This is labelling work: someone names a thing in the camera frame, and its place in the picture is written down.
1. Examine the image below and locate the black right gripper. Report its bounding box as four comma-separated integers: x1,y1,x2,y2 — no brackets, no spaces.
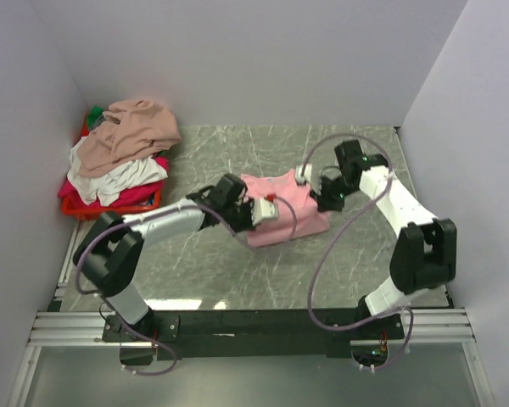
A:
310,175,358,213

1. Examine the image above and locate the pink t shirt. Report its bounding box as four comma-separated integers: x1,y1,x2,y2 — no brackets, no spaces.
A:
241,169,330,248

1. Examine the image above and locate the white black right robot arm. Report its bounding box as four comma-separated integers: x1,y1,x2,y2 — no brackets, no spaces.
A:
307,133,457,338

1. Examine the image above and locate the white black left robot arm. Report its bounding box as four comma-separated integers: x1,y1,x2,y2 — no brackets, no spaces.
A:
73,174,262,341

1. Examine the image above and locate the beige t shirt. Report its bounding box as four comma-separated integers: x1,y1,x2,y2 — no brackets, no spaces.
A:
76,99,181,178

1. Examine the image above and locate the white t shirt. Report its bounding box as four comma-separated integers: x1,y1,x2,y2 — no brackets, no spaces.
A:
66,138,168,206

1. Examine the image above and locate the black base beam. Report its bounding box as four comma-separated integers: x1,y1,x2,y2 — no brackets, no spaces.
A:
102,309,405,365

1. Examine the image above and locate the red plastic basket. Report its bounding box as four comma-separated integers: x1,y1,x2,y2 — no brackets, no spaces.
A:
60,110,163,222

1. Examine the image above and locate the green garment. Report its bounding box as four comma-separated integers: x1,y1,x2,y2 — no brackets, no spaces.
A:
86,106,104,128

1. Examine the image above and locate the magenta t shirt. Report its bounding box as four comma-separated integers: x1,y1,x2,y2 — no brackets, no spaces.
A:
59,157,169,210

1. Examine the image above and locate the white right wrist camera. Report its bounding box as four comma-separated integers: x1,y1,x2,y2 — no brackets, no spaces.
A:
294,164,315,186

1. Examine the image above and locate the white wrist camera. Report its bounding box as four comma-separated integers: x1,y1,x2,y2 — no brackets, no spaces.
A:
294,164,315,186
251,195,279,226

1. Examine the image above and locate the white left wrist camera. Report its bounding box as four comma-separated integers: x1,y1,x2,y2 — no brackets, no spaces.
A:
251,195,279,226

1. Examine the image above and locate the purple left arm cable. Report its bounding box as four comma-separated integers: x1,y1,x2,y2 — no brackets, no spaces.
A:
75,195,299,376

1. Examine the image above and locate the aluminium frame rail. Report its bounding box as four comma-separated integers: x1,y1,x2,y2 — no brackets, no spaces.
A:
9,224,494,406

